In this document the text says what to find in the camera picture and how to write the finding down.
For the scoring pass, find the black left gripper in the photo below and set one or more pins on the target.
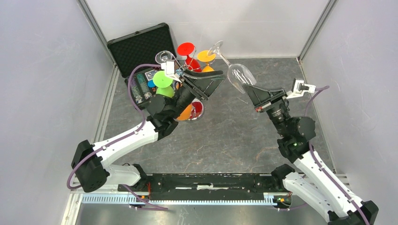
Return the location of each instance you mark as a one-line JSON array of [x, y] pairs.
[[202, 85]]

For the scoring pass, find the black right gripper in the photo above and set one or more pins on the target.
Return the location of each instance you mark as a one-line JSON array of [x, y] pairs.
[[263, 100]]

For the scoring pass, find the clear wine glass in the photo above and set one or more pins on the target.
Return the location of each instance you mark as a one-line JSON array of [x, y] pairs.
[[163, 56], [237, 74]]

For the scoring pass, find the orange plastic wine glass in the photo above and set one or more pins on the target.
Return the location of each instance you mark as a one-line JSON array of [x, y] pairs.
[[186, 113]]

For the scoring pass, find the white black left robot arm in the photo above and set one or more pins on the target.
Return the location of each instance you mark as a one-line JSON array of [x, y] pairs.
[[92, 163]]

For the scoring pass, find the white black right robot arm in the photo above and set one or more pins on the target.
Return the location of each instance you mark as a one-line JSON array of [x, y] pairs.
[[307, 176]]

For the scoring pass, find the yellow plastic wine glass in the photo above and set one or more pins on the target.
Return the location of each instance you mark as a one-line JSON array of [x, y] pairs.
[[206, 58]]

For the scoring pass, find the red plastic wine glass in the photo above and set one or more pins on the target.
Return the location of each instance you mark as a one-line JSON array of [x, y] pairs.
[[186, 49]]

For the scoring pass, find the green plastic wine glass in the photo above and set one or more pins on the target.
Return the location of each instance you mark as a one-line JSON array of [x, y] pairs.
[[163, 84]]

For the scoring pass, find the black poker chip case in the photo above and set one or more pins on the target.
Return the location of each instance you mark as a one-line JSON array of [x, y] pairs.
[[138, 48]]

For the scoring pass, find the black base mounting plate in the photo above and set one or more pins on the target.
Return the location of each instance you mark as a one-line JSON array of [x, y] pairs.
[[209, 186]]

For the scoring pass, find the chrome wire glass rack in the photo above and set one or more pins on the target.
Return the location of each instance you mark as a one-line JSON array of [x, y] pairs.
[[197, 105]]

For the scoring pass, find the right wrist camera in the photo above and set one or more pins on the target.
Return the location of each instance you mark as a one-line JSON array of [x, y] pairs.
[[299, 88]]

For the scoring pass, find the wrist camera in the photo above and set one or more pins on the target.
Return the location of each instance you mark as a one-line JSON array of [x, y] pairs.
[[172, 71], [299, 88]]

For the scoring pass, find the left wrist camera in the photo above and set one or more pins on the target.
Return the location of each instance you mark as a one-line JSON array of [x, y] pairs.
[[172, 71]]

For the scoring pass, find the slotted cable duct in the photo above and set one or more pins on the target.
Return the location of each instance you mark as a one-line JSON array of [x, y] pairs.
[[266, 200]]

